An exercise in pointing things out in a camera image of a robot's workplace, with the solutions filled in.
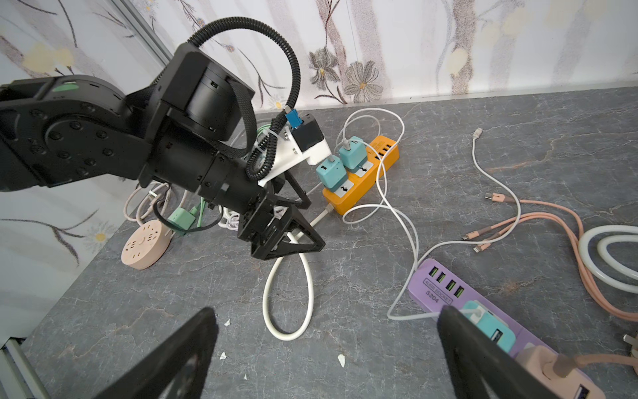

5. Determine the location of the purple power strip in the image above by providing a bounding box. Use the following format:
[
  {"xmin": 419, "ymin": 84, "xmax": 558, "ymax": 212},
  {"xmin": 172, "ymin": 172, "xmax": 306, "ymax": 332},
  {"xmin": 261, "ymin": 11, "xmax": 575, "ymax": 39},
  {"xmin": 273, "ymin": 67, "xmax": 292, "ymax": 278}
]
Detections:
[{"xmin": 407, "ymin": 258, "xmax": 606, "ymax": 399}]

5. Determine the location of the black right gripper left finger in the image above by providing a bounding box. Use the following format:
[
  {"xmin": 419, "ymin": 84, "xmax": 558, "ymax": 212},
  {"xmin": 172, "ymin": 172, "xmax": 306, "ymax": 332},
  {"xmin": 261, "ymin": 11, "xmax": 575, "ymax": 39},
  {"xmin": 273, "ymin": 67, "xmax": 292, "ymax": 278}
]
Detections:
[{"xmin": 97, "ymin": 307, "xmax": 219, "ymax": 398}]

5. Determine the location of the pink charging cable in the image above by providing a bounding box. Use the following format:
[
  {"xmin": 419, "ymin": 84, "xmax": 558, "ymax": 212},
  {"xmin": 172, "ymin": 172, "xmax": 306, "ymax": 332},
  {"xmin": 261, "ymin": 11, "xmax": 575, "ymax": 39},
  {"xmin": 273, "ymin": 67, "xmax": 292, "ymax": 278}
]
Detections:
[{"xmin": 460, "ymin": 191, "xmax": 638, "ymax": 372}]

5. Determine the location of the pink USB charger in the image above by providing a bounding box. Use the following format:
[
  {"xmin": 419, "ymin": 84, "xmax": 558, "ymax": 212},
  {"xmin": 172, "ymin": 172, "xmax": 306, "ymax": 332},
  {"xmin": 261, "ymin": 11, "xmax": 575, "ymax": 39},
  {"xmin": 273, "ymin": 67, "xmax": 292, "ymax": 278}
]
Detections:
[{"xmin": 515, "ymin": 345, "xmax": 605, "ymax": 398}]

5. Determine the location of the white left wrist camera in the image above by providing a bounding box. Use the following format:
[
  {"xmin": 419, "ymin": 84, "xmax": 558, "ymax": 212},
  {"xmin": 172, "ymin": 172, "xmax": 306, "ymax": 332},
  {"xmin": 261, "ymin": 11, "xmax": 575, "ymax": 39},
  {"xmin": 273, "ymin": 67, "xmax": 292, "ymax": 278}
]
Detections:
[{"xmin": 258, "ymin": 109, "xmax": 332, "ymax": 187}]

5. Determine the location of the round beige power strip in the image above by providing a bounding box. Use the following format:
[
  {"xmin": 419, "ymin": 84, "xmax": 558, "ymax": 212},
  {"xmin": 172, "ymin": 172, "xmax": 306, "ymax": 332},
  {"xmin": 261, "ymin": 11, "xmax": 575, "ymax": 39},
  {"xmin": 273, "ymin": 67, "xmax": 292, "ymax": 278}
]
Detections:
[{"xmin": 121, "ymin": 219, "xmax": 174, "ymax": 270}]

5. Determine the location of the light green USB charger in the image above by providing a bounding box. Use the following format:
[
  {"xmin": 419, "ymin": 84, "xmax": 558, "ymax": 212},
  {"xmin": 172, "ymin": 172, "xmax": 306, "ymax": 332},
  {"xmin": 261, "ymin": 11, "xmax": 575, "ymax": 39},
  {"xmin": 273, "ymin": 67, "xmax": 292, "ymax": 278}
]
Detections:
[{"xmin": 168, "ymin": 207, "xmax": 198, "ymax": 235}]

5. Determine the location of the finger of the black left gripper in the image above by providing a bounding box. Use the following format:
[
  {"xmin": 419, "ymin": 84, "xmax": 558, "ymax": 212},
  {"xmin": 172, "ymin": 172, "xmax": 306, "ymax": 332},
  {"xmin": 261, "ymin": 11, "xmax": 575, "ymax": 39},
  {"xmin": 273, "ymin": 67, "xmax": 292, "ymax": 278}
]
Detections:
[
  {"xmin": 272, "ymin": 171, "xmax": 312, "ymax": 209},
  {"xmin": 251, "ymin": 206, "xmax": 326, "ymax": 260}
]

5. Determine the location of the orange power strip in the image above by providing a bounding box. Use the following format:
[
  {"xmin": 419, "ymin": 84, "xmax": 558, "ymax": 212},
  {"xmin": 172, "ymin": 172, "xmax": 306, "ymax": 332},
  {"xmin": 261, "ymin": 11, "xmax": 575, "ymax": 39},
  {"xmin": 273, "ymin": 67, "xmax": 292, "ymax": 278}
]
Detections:
[{"xmin": 317, "ymin": 136, "xmax": 400, "ymax": 215}]

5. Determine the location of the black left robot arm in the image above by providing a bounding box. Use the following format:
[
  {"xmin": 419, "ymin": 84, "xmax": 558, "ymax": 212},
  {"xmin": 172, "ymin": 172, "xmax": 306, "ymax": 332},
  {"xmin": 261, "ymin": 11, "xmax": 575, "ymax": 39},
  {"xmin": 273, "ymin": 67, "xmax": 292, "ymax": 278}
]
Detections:
[{"xmin": 1, "ymin": 17, "xmax": 330, "ymax": 260}]

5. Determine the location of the teal USB charger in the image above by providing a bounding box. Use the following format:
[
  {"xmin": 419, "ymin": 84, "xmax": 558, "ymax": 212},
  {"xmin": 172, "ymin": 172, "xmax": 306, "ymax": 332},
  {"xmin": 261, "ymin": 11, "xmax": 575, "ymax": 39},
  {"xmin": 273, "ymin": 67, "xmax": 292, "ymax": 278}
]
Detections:
[
  {"xmin": 316, "ymin": 156, "xmax": 347, "ymax": 192},
  {"xmin": 338, "ymin": 136, "xmax": 367, "ymax": 173},
  {"xmin": 462, "ymin": 301, "xmax": 516, "ymax": 352}
]

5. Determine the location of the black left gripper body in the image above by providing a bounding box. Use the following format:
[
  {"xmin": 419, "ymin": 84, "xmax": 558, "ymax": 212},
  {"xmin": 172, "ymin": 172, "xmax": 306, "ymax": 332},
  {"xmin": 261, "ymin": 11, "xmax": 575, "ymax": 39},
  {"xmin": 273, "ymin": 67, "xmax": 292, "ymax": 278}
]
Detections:
[{"xmin": 140, "ymin": 126, "xmax": 284, "ymax": 242}]

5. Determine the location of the white cord of purple strip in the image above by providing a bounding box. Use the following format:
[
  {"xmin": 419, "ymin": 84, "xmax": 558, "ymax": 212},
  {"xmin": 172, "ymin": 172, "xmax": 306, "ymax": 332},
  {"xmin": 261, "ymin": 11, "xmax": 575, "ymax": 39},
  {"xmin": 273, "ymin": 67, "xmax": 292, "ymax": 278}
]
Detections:
[{"xmin": 577, "ymin": 223, "xmax": 638, "ymax": 295}]

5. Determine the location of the beige power cord with plug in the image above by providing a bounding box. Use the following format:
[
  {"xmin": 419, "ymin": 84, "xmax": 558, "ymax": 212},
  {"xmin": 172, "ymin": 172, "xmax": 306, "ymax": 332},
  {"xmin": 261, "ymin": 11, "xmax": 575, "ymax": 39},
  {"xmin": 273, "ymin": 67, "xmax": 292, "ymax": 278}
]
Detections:
[{"xmin": 123, "ymin": 181, "xmax": 173, "ymax": 224}]

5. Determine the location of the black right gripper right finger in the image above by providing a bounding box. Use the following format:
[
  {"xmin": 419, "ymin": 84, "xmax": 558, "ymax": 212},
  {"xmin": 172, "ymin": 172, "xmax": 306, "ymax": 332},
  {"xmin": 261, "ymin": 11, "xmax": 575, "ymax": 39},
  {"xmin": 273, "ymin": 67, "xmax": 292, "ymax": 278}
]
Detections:
[{"xmin": 437, "ymin": 306, "xmax": 556, "ymax": 398}]

